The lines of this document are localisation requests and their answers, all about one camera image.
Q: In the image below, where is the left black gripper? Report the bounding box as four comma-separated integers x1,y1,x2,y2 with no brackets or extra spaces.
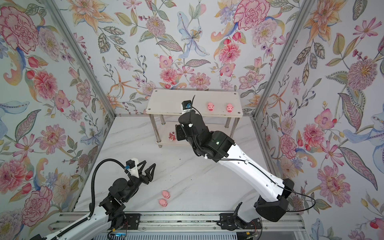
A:
122,162,156,204

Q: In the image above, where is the pink bear with strawberry hat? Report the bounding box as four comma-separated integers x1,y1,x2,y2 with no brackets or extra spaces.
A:
169,132,176,142

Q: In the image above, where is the small pink pig toy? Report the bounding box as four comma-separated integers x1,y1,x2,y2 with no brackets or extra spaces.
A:
207,103,215,112
159,199,168,207
162,191,171,199
226,104,234,113

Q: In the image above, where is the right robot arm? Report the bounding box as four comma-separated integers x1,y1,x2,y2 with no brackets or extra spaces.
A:
176,110,294,228

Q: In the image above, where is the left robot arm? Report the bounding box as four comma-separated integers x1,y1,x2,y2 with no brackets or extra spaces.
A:
32,159,156,240

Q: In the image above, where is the white two-tier shelf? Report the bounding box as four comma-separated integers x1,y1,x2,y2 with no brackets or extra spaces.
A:
146,90,243,148

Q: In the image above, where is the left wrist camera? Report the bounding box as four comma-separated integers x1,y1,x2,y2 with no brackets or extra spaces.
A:
125,158,139,178

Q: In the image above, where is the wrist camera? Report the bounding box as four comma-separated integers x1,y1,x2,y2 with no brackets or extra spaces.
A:
182,100,193,114
125,158,139,178

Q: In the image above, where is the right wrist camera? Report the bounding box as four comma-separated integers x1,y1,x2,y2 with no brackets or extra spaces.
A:
182,100,193,114

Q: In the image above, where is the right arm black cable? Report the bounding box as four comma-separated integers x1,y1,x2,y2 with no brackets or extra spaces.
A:
188,95,317,214

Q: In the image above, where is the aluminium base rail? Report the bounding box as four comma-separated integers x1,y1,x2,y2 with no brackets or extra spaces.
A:
47,211,307,233

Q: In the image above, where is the left aluminium corner post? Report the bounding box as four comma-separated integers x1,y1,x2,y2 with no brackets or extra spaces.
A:
42,0,117,120

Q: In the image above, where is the aluminium corner post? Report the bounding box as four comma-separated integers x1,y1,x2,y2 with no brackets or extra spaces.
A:
253,1,314,120
42,0,117,120

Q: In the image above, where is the right aluminium corner post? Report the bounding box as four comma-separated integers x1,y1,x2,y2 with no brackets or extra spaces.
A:
253,1,314,120

